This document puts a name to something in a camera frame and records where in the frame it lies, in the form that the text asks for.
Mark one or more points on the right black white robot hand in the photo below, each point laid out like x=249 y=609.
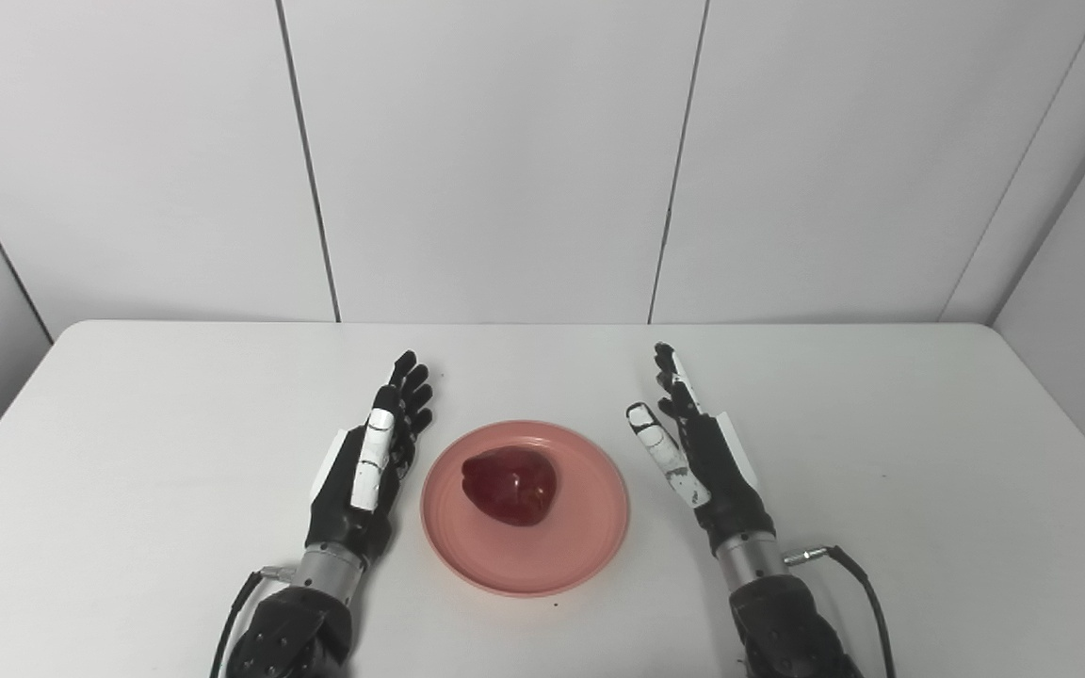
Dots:
x=703 y=461

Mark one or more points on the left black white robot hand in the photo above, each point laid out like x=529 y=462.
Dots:
x=368 y=471

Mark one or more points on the pink plastic plate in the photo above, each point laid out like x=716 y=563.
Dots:
x=599 y=527

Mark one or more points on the red apple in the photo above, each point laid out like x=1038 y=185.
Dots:
x=510 y=486

